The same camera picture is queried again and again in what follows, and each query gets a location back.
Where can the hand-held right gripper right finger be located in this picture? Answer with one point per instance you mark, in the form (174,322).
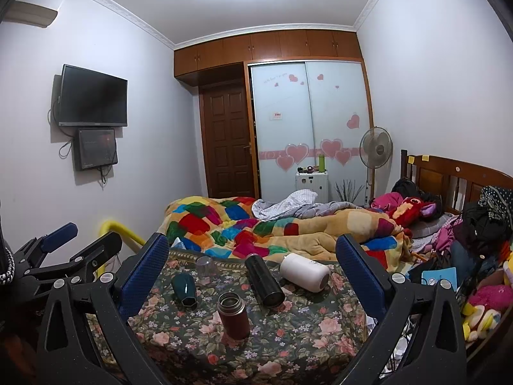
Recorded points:
(360,278)

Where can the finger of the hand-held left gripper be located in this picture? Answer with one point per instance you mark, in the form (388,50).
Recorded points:
(100,248)
(60,235)

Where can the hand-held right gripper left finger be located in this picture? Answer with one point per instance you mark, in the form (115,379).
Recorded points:
(147,274)

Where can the dark green cup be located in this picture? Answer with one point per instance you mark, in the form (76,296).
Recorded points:
(184,289)

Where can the white thermos cup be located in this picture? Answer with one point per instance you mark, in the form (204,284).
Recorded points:
(304,272)

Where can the clear glass cup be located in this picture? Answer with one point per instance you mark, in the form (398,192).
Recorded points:
(205,268)

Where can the black thermos cup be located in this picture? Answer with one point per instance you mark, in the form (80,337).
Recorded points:
(263,281)

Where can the red-brown thermos cup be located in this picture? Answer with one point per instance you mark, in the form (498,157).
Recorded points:
(234,321)

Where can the light blue box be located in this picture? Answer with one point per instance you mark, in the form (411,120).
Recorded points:
(441,277)

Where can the pink cloth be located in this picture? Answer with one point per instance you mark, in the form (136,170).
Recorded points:
(386,201)

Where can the red plush toy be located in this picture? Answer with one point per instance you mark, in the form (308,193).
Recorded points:
(408,210)

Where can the dark spiky plant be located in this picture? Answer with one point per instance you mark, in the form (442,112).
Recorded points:
(350,192)

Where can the grey pillow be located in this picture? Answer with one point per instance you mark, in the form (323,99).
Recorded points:
(431,228)

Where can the floral table cloth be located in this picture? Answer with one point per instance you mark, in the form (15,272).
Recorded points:
(288,329)

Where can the colourful patchwork blanket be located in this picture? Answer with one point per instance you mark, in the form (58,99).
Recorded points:
(224,224)

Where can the black bag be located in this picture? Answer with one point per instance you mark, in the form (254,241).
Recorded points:
(405,187)

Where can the small white cabinet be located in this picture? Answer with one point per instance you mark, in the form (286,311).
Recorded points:
(312,186)

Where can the grey checked bed sheet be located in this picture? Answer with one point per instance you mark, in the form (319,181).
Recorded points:
(280,208)

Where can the green bottle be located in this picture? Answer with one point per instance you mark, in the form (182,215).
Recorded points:
(322,162)

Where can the wooden bed headboard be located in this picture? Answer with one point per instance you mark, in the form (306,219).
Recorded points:
(435,176)

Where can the yellow white plush toy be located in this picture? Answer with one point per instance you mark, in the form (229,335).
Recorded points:
(479,323)

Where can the pink plush toy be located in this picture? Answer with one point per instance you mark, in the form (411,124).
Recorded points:
(489,296)

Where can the white standing fan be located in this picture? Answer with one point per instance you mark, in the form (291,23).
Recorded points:
(375,144)

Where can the black clothes pile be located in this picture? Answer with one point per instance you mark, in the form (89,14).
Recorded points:
(483,220)

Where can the brown wooden door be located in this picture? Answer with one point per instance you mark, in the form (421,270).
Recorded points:
(228,140)

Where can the white sliding wardrobe door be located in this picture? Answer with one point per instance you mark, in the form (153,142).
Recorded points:
(282,128)
(340,112)

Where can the overhead wooden cabinets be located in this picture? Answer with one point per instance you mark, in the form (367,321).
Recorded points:
(260,46)

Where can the yellow padded rail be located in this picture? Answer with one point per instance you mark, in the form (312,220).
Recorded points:
(116,230)

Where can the small wall-mounted monitor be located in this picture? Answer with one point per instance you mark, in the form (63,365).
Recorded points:
(96,148)

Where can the wall-mounted black television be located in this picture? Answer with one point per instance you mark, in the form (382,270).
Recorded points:
(92,96)

